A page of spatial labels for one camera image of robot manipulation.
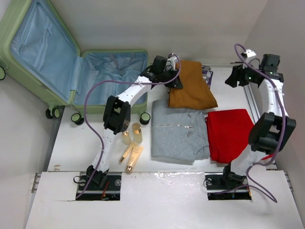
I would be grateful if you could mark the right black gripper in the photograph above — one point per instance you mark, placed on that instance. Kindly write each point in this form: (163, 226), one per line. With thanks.
(237, 75)

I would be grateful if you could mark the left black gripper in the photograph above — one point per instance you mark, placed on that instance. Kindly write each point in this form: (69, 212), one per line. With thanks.
(176, 83)

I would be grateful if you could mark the brown garment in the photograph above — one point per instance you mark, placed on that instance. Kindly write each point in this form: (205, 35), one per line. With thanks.
(195, 94)

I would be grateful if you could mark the purple camouflage garment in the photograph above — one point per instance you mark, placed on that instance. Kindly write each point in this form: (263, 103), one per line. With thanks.
(207, 74)

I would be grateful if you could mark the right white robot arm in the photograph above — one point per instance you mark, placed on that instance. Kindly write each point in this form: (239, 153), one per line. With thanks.
(272, 130)

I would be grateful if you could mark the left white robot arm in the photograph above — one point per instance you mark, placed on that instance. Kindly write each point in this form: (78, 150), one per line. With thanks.
(117, 114)

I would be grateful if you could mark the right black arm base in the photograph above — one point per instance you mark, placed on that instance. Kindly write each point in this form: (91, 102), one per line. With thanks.
(218, 189)

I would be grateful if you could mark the grey folded polo shirt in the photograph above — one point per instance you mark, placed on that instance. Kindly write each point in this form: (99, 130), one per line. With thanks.
(178, 134)

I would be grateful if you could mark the red folded garment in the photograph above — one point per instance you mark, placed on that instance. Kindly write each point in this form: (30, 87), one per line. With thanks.
(228, 132)

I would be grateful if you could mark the gold cap lotion bottle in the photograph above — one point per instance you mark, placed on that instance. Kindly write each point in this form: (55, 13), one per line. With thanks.
(137, 132)

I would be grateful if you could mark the clear glass perfume bottle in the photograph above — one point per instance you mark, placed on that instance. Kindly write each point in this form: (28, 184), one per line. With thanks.
(126, 139)

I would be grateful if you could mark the slim beige cosmetic tube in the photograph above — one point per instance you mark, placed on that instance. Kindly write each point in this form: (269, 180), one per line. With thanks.
(127, 151)

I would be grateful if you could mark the wide beige cosmetic tube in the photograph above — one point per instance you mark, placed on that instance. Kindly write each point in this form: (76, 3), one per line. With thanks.
(135, 154)

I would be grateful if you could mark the green suitcase blue lining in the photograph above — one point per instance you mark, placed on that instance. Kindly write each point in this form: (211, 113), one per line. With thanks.
(38, 51)

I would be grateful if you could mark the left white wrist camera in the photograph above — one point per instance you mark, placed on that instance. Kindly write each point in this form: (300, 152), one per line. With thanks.
(171, 63)

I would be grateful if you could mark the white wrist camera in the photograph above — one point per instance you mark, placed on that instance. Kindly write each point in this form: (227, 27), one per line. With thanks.
(248, 53)
(171, 63)

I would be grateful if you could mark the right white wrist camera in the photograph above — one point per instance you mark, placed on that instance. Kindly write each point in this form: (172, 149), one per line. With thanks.
(248, 53)

